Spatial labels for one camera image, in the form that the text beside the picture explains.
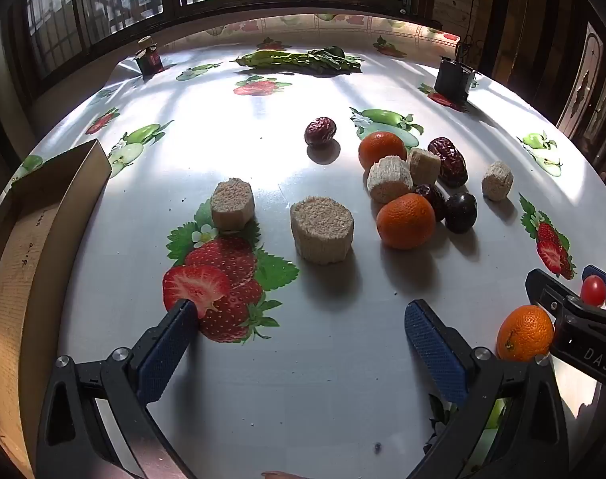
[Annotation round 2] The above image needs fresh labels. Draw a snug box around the red cherry tomato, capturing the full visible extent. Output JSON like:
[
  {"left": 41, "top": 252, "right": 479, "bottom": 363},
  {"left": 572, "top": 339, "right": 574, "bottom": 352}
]
[{"left": 580, "top": 276, "right": 606, "bottom": 307}]

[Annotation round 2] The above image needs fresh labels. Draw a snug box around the black plastic pot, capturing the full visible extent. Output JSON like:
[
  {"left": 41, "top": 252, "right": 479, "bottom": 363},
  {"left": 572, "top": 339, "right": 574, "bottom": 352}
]
[{"left": 434, "top": 56, "right": 477, "bottom": 102}]

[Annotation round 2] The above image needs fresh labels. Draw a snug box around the green leafy vegetable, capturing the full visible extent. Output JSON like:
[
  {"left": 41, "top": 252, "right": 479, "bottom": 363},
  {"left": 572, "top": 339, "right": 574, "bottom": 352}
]
[{"left": 232, "top": 46, "right": 364, "bottom": 77}]

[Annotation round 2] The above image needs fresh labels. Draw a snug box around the round red date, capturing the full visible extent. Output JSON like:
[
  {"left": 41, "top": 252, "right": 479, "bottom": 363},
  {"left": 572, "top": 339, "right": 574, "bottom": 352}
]
[{"left": 304, "top": 117, "right": 338, "bottom": 148}]

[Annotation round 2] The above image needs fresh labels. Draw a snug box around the fruit printed tablecloth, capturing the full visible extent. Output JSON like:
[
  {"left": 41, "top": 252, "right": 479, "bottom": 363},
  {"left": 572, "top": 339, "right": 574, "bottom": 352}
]
[{"left": 0, "top": 12, "right": 606, "bottom": 479}]

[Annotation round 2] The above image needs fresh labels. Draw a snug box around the dark purple plum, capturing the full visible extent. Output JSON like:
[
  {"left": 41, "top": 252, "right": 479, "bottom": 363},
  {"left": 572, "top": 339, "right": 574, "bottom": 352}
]
[{"left": 444, "top": 192, "right": 478, "bottom": 234}]

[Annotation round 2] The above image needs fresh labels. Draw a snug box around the small dark red date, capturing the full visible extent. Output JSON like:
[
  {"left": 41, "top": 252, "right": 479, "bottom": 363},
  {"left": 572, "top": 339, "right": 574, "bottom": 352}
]
[{"left": 415, "top": 184, "right": 448, "bottom": 223}]

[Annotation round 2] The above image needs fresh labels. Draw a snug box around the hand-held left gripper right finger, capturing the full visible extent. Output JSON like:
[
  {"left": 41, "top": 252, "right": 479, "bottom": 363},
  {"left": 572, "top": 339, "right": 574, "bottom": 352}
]
[{"left": 404, "top": 299, "right": 569, "bottom": 479}]

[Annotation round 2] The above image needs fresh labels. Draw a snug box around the cardboard box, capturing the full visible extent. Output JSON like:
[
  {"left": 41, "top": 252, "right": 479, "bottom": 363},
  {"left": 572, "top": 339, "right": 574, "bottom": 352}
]
[{"left": 0, "top": 139, "right": 113, "bottom": 479}]

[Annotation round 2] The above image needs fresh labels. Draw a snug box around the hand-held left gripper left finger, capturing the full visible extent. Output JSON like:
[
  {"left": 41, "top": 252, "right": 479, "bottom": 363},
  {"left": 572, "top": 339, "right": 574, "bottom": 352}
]
[{"left": 36, "top": 298, "right": 200, "bottom": 479}]

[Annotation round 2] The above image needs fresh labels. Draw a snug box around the small dark glass jar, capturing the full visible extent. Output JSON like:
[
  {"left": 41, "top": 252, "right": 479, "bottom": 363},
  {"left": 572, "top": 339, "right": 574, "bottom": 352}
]
[{"left": 135, "top": 36, "right": 164, "bottom": 77}]

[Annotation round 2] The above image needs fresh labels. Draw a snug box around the large sugarcane piece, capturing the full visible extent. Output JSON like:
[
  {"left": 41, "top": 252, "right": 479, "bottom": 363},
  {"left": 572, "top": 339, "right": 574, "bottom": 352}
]
[{"left": 290, "top": 196, "right": 355, "bottom": 265}]

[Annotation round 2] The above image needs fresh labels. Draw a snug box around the large long red date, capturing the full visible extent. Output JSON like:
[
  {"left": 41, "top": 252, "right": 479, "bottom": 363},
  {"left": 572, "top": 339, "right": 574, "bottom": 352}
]
[{"left": 428, "top": 137, "right": 469, "bottom": 189}]

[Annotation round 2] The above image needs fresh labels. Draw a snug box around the wooden glass panel door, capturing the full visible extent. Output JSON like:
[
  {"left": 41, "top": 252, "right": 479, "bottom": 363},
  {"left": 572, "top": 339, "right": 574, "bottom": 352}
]
[{"left": 556, "top": 22, "right": 606, "bottom": 160}]

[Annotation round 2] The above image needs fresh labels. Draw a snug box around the orange mandarin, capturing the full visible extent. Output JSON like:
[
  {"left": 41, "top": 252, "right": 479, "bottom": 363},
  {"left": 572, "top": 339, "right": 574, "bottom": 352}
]
[
  {"left": 376, "top": 193, "right": 436, "bottom": 251},
  {"left": 497, "top": 305, "right": 554, "bottom": 363},
  {"left": 358, "top": 131, "right": 408, "bottom": 171}
]

